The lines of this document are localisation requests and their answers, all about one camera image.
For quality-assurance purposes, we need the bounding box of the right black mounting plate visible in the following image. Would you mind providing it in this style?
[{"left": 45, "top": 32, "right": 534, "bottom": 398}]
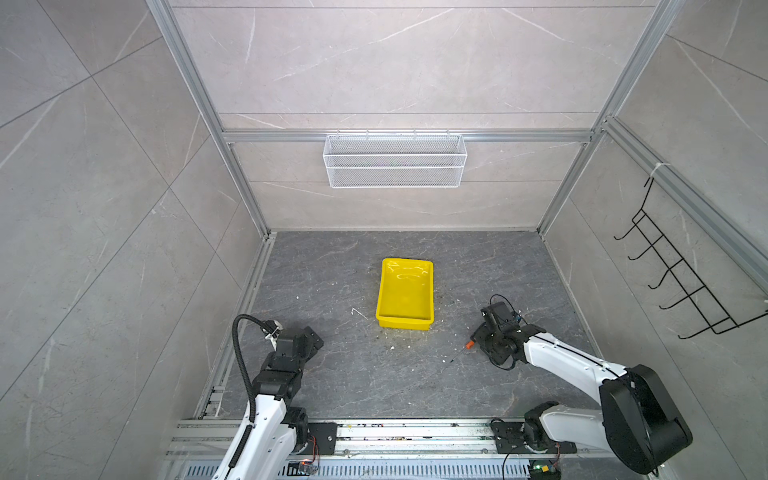
[{"left": 489, "top": 418, "right": 577, "bottom": 455}]

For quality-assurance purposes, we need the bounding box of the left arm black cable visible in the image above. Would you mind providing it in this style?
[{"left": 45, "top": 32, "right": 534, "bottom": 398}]
[{"left": 232, "top": 313, "right": 271, "bottom": 421}]

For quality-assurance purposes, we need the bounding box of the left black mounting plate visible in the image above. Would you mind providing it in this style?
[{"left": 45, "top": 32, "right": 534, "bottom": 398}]
[{"left": 293, "top": 422, "right": 338, "bottom": 456}]

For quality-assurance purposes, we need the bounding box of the yellow plastic bin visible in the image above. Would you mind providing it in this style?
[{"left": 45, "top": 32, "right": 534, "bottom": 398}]
[{"left": 375, "top": 258, "right": 435, "bottom": 331}]

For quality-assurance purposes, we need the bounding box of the black wire hook rack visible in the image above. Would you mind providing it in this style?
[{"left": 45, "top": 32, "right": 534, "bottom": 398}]
[{"left": 613, "top": 177, "right": 767, "bottom": 340}]

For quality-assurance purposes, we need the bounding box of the small green circuit board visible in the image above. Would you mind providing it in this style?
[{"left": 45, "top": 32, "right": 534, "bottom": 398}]
[{"left": 528, "top": 461, "right": 562, "bottom": 480}]

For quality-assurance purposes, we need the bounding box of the black mounting plate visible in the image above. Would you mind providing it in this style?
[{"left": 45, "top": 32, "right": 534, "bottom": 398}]
[
  {"left": 293, "top": 422, "right": 338, "bottom": 456},
  {"left": 489, "top": 418, "right": 577, "bottom": 455}
]

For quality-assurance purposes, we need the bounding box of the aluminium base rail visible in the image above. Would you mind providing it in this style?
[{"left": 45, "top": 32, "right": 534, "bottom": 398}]
[{"left": 161, "top": 418, "right": 667, "bottom": 480}]

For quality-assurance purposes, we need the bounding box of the white wire mesh basket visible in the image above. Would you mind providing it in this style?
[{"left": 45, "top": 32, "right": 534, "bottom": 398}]
[{"left": 323, "top": 133, "right": 468, "bottom": 189}]

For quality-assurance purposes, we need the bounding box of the orange handled screwdriver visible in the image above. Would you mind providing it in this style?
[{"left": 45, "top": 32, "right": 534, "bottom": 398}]
[{"left": 443, "top": 340, "right": 475, "bottom": 365}]

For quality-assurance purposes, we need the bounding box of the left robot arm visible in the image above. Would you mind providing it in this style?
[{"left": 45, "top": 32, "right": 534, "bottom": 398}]
[{"left": 213, "top": 314, "right": 324, "bottom": 479}]

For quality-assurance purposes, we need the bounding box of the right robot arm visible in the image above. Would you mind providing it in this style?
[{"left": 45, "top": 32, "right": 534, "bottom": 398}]
[{"left": 468, "top": 300, "right": 693, "bottom": 475}]

